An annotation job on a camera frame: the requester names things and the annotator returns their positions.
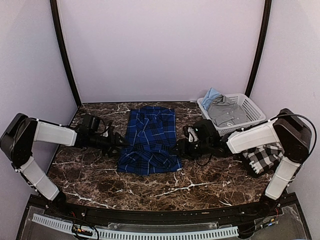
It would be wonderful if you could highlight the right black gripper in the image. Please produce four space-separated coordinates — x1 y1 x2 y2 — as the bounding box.
168 137 212 161

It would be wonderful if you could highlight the light blue shirt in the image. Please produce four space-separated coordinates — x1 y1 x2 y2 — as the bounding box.
201 87 221 110

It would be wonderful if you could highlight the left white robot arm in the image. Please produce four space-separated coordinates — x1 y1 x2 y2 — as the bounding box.
0 113 129 218

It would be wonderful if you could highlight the white plastic laundry basket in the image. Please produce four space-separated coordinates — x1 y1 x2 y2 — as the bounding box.
197 93 266 136

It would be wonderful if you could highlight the white slotted cable duct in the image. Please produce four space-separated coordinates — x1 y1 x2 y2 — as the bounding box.
31 213 239 240

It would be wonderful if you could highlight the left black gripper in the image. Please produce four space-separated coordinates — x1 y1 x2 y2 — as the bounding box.
88 130 130 158

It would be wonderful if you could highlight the blue plaid long sleeve shirt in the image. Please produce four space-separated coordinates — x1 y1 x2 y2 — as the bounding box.
117 106 182 176

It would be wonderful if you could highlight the left black corner post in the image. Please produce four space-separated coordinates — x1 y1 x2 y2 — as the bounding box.
49 0 82 108

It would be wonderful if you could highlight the grey button shirt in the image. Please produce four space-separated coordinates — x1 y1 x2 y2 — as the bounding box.
207 94 248 128

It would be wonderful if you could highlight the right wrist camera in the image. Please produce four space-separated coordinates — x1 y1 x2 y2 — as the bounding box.
182 119 221 143

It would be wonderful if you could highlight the right black corner post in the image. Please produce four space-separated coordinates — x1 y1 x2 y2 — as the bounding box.
244 0 272 98

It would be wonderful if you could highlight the black corner post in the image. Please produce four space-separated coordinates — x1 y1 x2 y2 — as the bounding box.
49 0 82 108
244 0 272 98

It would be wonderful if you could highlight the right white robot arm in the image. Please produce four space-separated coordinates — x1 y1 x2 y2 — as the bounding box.
170 108 317 217

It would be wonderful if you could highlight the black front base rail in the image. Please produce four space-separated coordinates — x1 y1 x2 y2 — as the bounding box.
29 192 298 228

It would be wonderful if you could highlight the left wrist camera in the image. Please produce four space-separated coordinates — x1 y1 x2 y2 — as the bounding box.
78 114 112 137

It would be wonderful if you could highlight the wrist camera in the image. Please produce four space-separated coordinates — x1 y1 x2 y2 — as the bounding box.
182 119 221 143
78 114 112 137

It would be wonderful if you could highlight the black white checkered shirt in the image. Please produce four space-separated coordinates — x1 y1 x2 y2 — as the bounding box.
239 142 284 178

